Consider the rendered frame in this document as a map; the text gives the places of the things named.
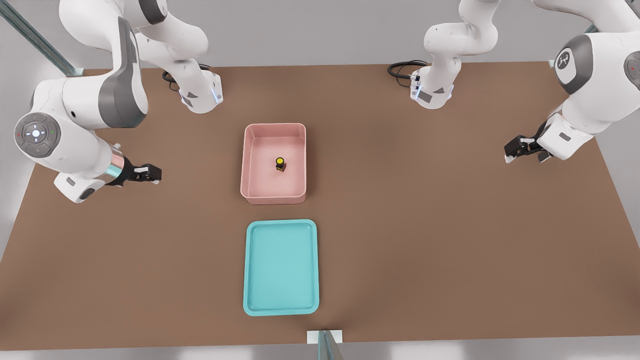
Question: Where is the pink plastic box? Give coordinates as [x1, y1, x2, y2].
[240, 123, 307, 205]

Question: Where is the pale blue-green tray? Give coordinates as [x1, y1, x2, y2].
[243, 219, 320, 317]

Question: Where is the black cable loop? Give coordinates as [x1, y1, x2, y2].
[387, 60, 431, 81]
[162, 63, 212, 94]

